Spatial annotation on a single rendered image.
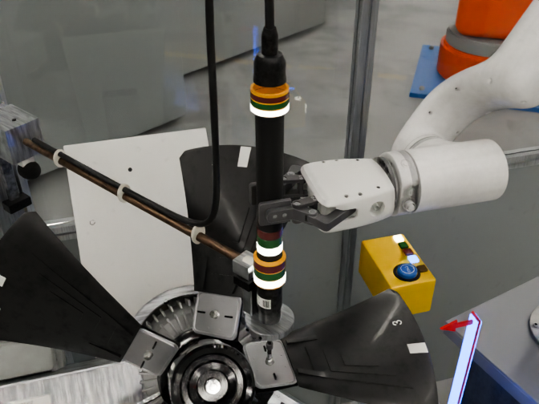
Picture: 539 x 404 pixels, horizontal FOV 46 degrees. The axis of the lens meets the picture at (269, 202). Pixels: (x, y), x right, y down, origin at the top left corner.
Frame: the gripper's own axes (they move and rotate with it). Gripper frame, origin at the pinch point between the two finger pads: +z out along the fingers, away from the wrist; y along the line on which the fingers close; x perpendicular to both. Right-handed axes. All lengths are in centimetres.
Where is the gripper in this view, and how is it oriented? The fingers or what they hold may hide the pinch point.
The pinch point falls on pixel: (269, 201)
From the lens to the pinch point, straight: 79.6
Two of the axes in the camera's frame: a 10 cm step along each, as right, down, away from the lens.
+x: 0.1, -8.2, -5.7
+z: -9.6, 1.4, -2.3
